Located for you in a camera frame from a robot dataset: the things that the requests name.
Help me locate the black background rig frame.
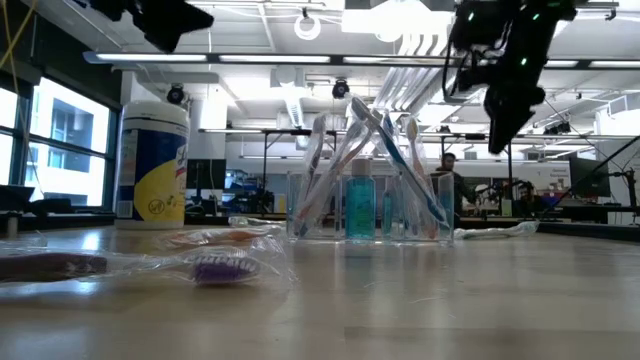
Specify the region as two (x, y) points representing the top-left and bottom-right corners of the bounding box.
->
(259, 128), (516, 211)

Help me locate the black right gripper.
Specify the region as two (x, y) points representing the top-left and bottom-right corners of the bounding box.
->
(442, 0), (577, 156)

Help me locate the white ceiling ring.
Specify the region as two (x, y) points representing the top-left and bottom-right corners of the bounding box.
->
(293, 13), (322, 42)

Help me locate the yellow orange toothbrush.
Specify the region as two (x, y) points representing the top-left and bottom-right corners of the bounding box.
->
(403, 115), (439, 239)

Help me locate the Lysol wipes canister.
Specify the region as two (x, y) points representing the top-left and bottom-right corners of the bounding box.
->
(113, 99), (192, 231)

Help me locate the long ceiling light strip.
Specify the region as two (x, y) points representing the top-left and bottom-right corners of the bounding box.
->
(82, 49), (640, 70)

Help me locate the clear acrylic organizer box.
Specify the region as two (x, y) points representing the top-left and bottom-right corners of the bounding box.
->
(286, 169), (456, 245)

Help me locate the dark computer monitor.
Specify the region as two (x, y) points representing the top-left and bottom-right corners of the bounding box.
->
(187, 158), (227, 190)
(568, 157), (612, 199)

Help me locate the large dark-framed window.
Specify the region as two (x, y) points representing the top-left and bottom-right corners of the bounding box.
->
(0, 74), (121, 211)

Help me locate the person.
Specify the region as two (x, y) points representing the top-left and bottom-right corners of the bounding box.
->
(517, 182), (546, 214)
(432, 151), (476, 229)

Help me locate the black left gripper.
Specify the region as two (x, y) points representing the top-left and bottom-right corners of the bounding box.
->
(88, 0), (216, 55)

